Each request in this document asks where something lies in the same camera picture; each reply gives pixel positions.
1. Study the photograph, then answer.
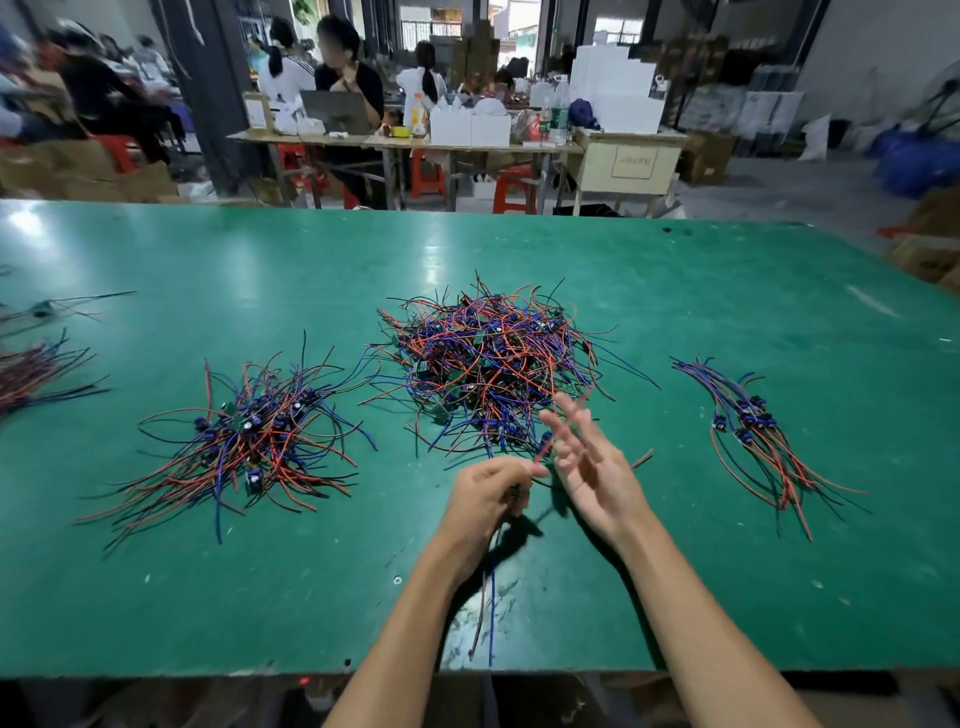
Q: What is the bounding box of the person's right hand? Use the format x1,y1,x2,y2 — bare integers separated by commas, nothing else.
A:
537,393,657,551

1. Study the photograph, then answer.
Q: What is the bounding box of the person's left hand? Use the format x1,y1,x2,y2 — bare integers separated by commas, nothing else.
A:
432,454,551,584

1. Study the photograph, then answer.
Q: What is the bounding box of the pile of wires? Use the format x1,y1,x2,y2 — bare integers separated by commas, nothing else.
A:
367,274,657,467

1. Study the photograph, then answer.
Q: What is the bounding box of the small bunch of set-aside wires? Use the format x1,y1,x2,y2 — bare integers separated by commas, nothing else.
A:
670,355,869,542

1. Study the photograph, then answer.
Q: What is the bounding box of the person's left forearm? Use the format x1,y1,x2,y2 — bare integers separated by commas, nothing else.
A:
325,558,489,728

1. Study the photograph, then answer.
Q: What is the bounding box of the person's right forearm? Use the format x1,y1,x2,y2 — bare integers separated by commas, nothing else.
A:
615,517,824,728

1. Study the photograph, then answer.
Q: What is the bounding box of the red plastic stool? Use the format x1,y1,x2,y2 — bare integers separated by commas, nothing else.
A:
93,135,141,174
492,162,539,215
408,147,447,197
274,142,324,204

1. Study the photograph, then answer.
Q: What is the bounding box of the cream cabinet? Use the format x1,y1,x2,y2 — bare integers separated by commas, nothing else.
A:
562,130,689,216

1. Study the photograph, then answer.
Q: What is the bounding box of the brown cardboard box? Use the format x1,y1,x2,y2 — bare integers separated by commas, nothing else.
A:
682,132,737,185

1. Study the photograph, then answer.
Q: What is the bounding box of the row of white containers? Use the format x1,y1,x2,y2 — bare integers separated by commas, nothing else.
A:
430,97,515,149

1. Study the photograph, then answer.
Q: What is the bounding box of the long wooden work table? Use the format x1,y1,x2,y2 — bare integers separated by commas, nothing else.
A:
228,127,692,212

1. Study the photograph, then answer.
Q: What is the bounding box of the stack of white boxes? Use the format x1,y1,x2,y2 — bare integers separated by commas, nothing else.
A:
570,42,669,134

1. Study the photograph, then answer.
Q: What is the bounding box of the grey laptop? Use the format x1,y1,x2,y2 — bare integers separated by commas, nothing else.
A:
300,90,374,134

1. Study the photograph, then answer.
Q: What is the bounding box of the heap of blue bags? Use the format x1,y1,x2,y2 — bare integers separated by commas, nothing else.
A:
870,123,960,200

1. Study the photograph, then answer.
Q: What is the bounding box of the dark pillar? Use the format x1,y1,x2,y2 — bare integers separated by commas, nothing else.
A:
150,0,269,194

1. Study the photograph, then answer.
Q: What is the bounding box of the row of cardboard boxes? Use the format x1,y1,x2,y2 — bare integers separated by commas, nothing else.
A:
0,139,179,204

